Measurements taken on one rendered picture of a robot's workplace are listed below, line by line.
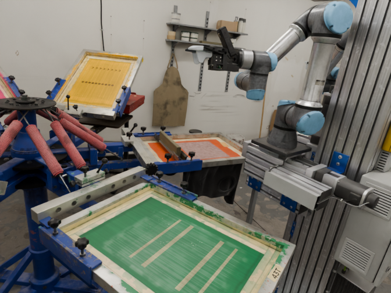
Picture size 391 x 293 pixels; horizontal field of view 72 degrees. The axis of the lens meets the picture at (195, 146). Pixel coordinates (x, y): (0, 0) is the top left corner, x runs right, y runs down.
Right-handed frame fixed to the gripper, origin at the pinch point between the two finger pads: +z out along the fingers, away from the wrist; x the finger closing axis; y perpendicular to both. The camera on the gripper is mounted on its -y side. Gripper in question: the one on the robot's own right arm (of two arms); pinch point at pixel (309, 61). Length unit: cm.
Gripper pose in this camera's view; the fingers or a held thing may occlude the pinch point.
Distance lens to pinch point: 237.1
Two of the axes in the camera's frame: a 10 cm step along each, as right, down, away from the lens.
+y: -1.0, 9.0, 4.4
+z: -2.1, -4.5, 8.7
